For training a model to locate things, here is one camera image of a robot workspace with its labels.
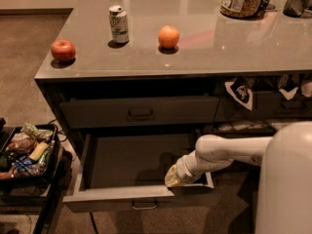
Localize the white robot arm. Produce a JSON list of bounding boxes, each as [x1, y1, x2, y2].
[[165, 121, 312, 234]]

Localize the dark glass jar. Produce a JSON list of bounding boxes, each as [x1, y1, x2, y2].
[[283, 0, 312, 18]]

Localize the red apple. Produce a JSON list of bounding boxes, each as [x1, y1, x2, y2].
[[51, 39, 76, 62]]

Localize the orange fruit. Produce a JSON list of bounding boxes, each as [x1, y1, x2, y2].
[[158, 25, 179, 49]]

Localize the large snack jar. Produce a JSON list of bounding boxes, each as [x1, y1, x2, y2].
[[220, 0, 261, 19]]

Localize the black bin with items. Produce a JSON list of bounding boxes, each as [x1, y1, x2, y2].
[[0, 124, 60, 187]]

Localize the white packets in drawer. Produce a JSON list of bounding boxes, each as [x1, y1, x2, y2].
[[215, 119, 293, 132]]

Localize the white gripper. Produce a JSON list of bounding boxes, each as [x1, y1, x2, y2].
[[165, 154, 202, 187]]

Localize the green white soda can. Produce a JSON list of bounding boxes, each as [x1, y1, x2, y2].
[[108, 5, 129, 44]]

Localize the black floor cable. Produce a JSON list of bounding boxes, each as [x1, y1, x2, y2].
[[89, 212, 99, 234]]

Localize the grey drawer cabinet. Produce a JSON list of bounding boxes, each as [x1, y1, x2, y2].
[[33, 0, 312, 181]]

